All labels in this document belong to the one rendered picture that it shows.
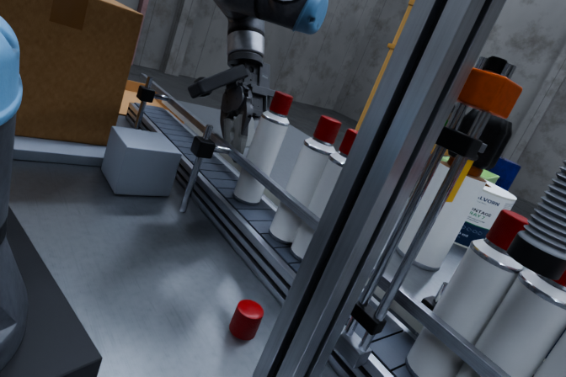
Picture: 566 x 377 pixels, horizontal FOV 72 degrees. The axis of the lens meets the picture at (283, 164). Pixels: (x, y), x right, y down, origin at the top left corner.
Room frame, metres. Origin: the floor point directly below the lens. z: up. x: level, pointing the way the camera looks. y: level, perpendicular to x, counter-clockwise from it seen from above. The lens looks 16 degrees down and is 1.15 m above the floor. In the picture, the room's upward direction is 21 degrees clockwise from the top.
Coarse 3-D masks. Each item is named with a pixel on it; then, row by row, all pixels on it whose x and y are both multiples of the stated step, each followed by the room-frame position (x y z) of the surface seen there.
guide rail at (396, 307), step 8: (168, 104) 1.04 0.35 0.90; (176, 112) 1.00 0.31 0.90; (184, 120) 0.96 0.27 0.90; (192, 128) 0.93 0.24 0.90; (240, 168) 0.75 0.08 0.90; (264, 192) 0.69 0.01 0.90; (272, 200) 0.67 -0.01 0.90; (368, 280) 0.49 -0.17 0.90; (376, 288) 0.48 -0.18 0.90; (392, 304) 0.46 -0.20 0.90; (400, 312) 0.45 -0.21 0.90; (408, 320) 0.44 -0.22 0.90; (416, 320) 0.43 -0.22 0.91; (416, 328) 0.43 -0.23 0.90
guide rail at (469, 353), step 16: (144, 80) 1.00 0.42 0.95; (224, 144) 0.68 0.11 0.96; (240, 160) 0.64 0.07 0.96; (256, 176) 0.60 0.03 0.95; (272, 192) 0.56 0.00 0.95; (304, 208) 0.52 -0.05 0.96; (384, 272) 0.41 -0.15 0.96; (384, 288) 0.40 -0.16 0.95; (400, 288) 0.39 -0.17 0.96; (400, 304) 0.38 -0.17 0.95; (416, 304) 0.37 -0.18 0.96; (432, 320) 0.35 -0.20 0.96; (448, 336) 0.34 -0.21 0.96; (464, 352) 0.33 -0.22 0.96; (480, 352) 0.33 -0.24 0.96; (480, 368) 0.31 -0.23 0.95; (496, 368) 0.31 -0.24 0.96
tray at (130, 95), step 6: (126, 84) 1.31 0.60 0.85; (132, 84) 1.33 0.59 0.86; (138, 84) 1.34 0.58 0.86; (144, 84) 1.35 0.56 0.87; (126, 90) 1.32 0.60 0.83; (132, 90) 1.33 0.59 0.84; (126, 96) 1.24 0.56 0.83; (132, 96) 1.27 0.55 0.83; (126, 102) 1.17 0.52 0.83; (132, 102) 1.20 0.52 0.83; (138, 102) 1.22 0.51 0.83; (156, 102) 1.31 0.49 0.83; (120, 108) 1.09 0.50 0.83; (126, 108) 1.11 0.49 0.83; (120, 114) 1.03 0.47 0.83; (174, 114) 1.21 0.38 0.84; (180, 120) 1.18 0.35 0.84
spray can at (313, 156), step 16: (320, 128) 0.57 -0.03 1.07; (336, 128) 0.57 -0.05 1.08; (304, 144) 0.57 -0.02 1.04; (320, 144) 0.56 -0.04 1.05; (304, 160) 0.56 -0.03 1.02; (320, 160) 0.55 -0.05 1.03; (304, 176) 0.55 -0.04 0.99; (320, 176) 0.56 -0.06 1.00; (288, 192) 0.56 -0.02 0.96; (304, 192) 0.55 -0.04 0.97; (288, 208) 0.56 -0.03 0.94; (272, 224) 0.57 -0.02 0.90; (288, 224) 0.55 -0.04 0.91; (288, 240) 0.55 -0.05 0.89
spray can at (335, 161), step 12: (348, 132) 0.54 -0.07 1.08; (348, 144) 0.53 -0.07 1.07; (336, 156) 0.53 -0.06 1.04; (324, 168) 0.54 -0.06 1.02; (336, 168) 0.52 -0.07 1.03; (324, 180) 0.53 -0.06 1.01; (336, 180) 0.52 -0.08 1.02; (324, 192) 0.52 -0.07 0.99; (312, 204) 0.53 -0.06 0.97; (324, 204) 0.52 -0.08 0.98; (300, 228) 0.54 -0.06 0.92; (300, 240) 0.53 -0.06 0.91; (300, 252) 0.52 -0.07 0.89
